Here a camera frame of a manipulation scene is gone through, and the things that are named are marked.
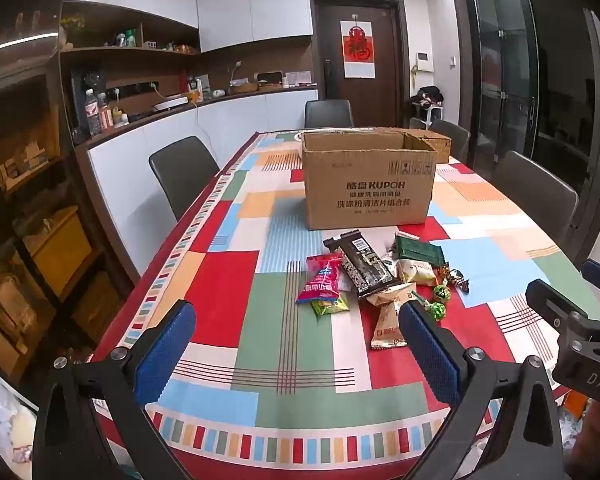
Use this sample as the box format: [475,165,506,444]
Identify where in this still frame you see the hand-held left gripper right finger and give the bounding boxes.
[399,300,563,480]

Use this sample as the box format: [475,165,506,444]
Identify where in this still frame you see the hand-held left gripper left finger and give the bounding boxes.
[32,300,197,480]

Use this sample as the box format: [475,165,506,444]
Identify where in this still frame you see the dark green snack packet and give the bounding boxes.
[393,234,446,265]

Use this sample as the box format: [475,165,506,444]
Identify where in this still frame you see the brown cardboard box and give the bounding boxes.
[301,127,452,231]

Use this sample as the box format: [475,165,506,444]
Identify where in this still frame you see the beige snack packet orange print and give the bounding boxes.
[370,300,411,350]

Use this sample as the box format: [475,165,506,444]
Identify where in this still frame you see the dark foil wrapped candies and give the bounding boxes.
[437,265,471,293]

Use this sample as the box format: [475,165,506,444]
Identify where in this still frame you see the cream snack packet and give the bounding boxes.
[396,259,438,285]

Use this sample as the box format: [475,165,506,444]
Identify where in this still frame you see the small lime green snack packet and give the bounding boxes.
[310,294,351,318]

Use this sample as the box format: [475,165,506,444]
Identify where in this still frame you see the long black snack packet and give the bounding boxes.
[323,230,401,298]

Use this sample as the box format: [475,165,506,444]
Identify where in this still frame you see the grey dining chair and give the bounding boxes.
[304,100,355,129]
[430,119,471,163]
[149,136,220,221]
[495,150,579,246]

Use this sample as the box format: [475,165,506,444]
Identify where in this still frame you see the red snack packet blue label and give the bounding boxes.
[296,253,344,305]

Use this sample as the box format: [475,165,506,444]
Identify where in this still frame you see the white base cabinet counter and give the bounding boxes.
[77,87,318,271]

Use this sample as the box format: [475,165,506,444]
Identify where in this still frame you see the glass display cabinet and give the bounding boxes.
[0,5,131,386]

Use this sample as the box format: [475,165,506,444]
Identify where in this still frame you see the white stool with dark bag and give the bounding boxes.
[411,86,445,122]

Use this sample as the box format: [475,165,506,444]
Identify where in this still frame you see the glass door cabinet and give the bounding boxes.
[467,0,541,161]

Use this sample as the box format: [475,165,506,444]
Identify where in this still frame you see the pink bottle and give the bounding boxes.
[97,94,113,131]

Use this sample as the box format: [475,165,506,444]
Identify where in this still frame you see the white induction cooker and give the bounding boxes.
[152,96,189,112]

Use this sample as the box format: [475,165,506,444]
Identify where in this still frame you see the clear water bottle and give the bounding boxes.
[84,89,102,137]

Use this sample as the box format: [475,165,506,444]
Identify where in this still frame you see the dark brown door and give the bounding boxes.
[310,0,411,128]

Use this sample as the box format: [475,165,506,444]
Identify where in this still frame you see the red wall calendar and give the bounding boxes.
[341,19,377,79]

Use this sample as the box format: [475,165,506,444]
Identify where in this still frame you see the white upper wall cabinets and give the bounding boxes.
[62,0,313,53]

